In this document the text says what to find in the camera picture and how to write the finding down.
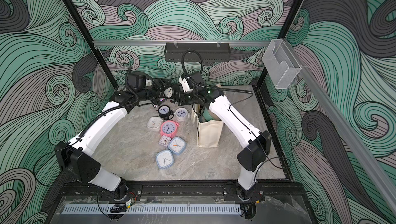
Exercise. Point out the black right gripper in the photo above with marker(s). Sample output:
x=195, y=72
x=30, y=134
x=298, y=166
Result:
x=181, y=98

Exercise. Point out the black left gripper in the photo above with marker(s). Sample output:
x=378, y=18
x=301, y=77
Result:
x=159, y=90

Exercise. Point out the black twin-bell alarm clock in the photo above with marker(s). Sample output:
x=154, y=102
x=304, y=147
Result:
x=169, y=92

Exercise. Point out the cream floral canvas bag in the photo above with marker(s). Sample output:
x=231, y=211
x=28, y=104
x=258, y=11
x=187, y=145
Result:
x=208, y=133

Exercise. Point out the green round alarm clock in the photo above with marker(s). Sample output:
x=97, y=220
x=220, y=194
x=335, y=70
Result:
x=206, y=115

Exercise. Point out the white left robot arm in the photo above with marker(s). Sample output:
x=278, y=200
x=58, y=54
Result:
x=75, y=157

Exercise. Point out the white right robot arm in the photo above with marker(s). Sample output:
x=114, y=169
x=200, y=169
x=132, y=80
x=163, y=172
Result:
x=255, y=143

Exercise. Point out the small white round clock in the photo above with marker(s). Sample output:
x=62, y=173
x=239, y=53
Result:
x=182, y=114

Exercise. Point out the small black twin-bell clock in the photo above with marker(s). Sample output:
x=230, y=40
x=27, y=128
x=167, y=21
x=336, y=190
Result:
x=165, y=112

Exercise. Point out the white square alarm clock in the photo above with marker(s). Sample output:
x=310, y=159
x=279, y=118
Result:
x=154, y=124

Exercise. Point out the pink twin-bell alarm clock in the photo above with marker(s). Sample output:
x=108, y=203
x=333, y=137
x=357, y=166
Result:
x=169, y=128

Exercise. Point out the small pink square clock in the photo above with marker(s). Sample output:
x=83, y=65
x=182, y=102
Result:
x=164, y=140

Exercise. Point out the light blue square clock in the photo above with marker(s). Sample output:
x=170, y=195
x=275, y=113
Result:
x=177, y=145

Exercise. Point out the blue square alarm clock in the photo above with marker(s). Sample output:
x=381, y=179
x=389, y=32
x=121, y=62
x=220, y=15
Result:
x=164, y=159

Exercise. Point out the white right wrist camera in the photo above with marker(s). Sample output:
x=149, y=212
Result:
x=185, y=85

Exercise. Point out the black perforated wall shelf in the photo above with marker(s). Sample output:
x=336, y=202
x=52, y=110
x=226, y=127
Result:
x=209, y=53

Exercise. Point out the aluminium back rail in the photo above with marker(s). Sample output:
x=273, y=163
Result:
x=142, y=42

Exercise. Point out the aluminium rail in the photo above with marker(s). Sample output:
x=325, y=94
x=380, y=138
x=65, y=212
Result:
x=374, y=170
x=142, y=42

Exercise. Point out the clear plastic wall holder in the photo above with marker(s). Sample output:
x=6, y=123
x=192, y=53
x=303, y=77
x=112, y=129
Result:
x=282, y=63

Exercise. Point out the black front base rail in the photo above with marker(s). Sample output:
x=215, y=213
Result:
x=226, y=190

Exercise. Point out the white slotted cable duct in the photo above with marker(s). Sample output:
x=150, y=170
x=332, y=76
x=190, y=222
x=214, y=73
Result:
x=139, y=209

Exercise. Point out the aluminium right rail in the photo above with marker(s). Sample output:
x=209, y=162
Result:
x=374, y=170

